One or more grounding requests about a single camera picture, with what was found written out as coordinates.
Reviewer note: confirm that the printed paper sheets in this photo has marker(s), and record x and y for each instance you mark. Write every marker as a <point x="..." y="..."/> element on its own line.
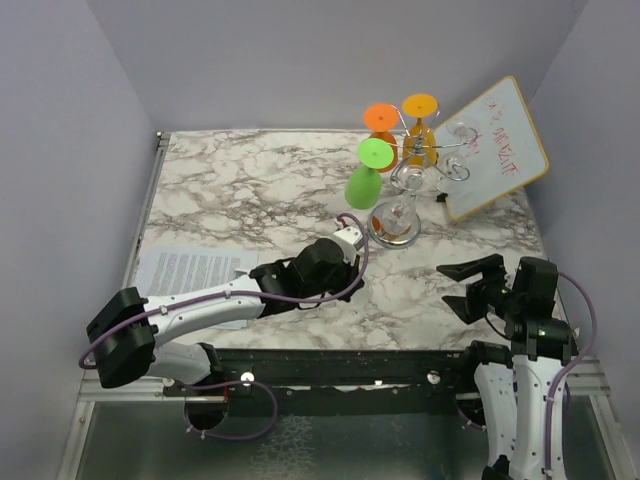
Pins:
<point x="172" y="270"/>

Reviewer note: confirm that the yellow plastic wine glass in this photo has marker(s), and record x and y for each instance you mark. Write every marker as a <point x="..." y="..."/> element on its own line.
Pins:
<point x="418" y="145"/>

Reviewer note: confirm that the chrome wine glass rack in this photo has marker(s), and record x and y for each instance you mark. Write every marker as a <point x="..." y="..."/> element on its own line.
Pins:
<point x="376" y="232"/>

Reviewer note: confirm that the green plastic wine glass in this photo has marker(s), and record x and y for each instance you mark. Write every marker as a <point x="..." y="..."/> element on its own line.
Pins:
<point x="365" y="183"/>

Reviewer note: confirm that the orange plastic wine glass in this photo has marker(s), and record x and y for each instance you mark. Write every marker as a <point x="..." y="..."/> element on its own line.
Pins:
<point x="381" y="118"/>

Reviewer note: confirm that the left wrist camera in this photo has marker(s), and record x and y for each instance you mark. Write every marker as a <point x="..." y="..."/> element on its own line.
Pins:
<point x="350" y="237"/>

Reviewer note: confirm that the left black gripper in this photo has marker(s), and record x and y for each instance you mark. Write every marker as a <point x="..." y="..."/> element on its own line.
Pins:
<point x="351" y="274"/>

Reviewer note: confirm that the clear wine glass front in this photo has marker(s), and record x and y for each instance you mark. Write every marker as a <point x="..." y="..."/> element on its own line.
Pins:
<point x="400" y="220"/>

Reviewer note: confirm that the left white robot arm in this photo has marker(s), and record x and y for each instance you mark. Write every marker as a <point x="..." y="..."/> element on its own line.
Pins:
<point x="134" y="336"/>

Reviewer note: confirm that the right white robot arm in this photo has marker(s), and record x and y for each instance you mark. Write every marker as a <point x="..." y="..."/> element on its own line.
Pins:
<point x="522" y="385"/>

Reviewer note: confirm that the aluminium frame rails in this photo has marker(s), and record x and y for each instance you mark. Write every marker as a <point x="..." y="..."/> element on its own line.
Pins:
<point x="91" y="396"/>

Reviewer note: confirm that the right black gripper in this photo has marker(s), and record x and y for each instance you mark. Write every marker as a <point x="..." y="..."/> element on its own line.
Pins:
<point x="470" y="307"/>

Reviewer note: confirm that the whiteboard with yellow frame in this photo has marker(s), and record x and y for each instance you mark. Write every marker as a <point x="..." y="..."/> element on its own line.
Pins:
<point x="508" y="154"/>

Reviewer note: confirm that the clear wine glass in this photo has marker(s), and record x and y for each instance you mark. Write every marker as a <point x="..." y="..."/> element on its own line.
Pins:
<point x="451" y="164"/>
<point x="400" y="220"/>

